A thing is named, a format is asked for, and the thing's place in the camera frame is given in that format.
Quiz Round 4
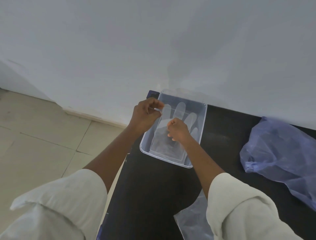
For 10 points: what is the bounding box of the person's left hand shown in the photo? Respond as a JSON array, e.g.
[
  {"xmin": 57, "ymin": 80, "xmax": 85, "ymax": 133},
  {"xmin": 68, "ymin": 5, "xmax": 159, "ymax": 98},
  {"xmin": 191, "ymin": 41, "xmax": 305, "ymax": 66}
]
[{"xmin": 128, "ymin": 97, "xmax": 165, "ymax": 133}]

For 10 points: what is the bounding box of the blue plastic bag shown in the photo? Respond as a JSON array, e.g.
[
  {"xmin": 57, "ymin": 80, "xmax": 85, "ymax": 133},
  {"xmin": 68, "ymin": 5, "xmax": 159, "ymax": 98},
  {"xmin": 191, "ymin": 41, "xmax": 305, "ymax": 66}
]
[{"xmin": 239, "ymin": 116, "xmax": 316, "ymax": 212}]

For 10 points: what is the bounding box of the clear disposable plastic glove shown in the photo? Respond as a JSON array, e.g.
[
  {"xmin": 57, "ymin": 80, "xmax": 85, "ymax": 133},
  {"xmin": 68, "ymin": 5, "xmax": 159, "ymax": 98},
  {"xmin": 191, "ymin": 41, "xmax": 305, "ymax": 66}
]
[{"xmin": 150, "ymin": 102, "xmax": 198, "ymax": 162}]

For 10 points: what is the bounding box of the white sleeve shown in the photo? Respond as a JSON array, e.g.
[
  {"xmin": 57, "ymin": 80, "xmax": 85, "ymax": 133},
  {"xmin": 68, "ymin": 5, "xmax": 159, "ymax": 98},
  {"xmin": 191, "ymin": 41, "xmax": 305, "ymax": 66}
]
[
  {"xmin": 206, "ymin": 172, "xmax": 304, "ymax": 240},
  {"xmin": 0, "ymin": 169, "xmax": 108, "ymax": 240}
]

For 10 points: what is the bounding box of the person's right forearm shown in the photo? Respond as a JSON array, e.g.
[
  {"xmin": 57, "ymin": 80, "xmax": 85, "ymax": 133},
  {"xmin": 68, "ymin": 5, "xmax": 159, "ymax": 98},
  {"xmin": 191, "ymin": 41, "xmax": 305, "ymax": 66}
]
[{"xmin": 183, "ymin": 140, "xmax": 225, "ymax": 199}]

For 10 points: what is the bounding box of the white right sleeve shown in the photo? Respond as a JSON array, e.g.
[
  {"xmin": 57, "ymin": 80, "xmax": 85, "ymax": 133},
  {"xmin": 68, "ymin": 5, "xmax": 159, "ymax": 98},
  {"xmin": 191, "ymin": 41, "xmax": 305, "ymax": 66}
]
[{"xmin": 206, "ymin": 172, "xmax": 304, "ymax": 240}]

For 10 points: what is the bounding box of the person's left forearm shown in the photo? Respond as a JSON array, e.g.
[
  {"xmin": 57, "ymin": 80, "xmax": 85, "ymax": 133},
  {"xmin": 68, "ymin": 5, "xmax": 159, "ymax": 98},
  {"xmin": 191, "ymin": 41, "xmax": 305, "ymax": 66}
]
[{"xmin": 83, "ymin": 126, "xmax": 143, "ymax": 194}]

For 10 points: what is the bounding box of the clear plastic sheet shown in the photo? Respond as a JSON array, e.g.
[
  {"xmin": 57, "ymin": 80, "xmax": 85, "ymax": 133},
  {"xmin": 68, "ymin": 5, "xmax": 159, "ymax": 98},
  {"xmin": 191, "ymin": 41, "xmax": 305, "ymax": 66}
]
[{"xmin": 173, "ymin": 189, "xmax": 216, "ymax": 240}]

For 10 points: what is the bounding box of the clear plastic container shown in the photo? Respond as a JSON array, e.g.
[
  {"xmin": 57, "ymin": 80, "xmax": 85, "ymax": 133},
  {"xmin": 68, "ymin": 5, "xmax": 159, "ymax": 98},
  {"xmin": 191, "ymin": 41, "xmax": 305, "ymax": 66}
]
[{"xmin": 139, "ymin": 89, "xmax": 207, "ymax": 169}]

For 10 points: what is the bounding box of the person's right hand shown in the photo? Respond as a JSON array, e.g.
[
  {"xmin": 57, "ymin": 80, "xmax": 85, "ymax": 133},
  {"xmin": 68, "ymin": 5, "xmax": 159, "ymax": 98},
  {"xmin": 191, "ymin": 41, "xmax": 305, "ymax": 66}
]
[{"xmin": 167, "ymin": 117, "xmax": 192, "ymax": 144}]

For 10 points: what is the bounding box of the white left sleeve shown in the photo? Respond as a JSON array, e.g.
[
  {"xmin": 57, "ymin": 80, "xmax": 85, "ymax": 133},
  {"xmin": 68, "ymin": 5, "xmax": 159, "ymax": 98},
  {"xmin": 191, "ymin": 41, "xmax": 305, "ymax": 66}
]
[{"xmin": 0, "ymin": 169, "xmax": 108, "ymax": 240}]

